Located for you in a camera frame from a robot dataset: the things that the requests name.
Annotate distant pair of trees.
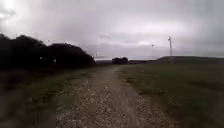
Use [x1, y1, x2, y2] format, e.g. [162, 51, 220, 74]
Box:
[111, 56, 129, 65]

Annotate dark clump of trees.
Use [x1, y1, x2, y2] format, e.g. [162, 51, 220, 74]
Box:
[0, 33, 97, 71]

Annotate utility pole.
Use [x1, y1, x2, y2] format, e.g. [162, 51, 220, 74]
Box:
[167, 35, 174, 64]

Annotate grass verge strip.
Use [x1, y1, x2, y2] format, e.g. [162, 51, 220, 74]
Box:
[0, 66, 101, 128]

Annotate brown gravel dirt track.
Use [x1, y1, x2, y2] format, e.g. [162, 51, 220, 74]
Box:
[54, 64, 176, 128]

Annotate thin distant pole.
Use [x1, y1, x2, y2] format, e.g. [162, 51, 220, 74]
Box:
[151, 43, 155, 61]

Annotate grass field slope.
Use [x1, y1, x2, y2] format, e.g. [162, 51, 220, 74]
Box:
[116, 55, 224, 128]

